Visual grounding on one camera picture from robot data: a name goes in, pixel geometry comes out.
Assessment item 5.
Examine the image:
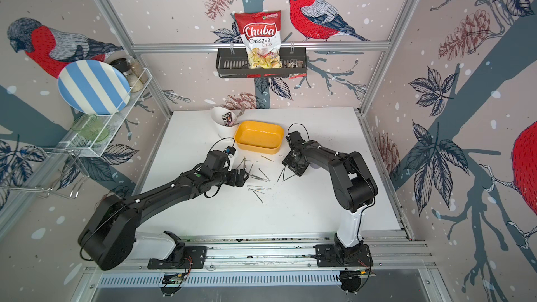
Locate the yellow plastic storage box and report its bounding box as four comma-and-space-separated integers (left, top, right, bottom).
234, 120, 284, 155

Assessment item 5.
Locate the light spice jar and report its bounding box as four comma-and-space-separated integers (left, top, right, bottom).
129, 59, 148, 85

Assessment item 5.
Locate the white utensil holder cup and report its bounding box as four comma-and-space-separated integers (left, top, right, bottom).
211, 107, 246, 138

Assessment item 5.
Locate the red cassava chips bag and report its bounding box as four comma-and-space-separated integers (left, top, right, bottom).
235, 11, 282, 69

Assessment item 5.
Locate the green glass cup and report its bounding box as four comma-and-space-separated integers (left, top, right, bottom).
71, 114, 110, 143

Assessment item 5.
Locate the black wire wall basket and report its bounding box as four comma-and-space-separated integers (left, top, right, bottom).
215, 48, 308, 78

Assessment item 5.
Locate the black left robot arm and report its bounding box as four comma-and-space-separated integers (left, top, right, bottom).
78, 147, 250, 271

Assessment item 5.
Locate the clear wire wall shelf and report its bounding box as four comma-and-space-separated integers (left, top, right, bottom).
50, 60, 153, 157

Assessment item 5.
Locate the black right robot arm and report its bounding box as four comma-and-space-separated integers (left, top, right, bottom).
282, 131, 378, 264

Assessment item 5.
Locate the blue white striped plate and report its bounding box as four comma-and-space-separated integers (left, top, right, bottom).
58, 60, 131, 115

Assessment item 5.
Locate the dark lid spice jar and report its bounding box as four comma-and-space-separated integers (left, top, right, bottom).
109, 58, 133, 86

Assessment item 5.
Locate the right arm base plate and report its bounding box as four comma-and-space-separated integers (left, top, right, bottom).
311, 234, 373, 268

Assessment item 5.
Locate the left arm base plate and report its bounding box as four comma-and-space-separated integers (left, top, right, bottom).
148, 231, 208, 270

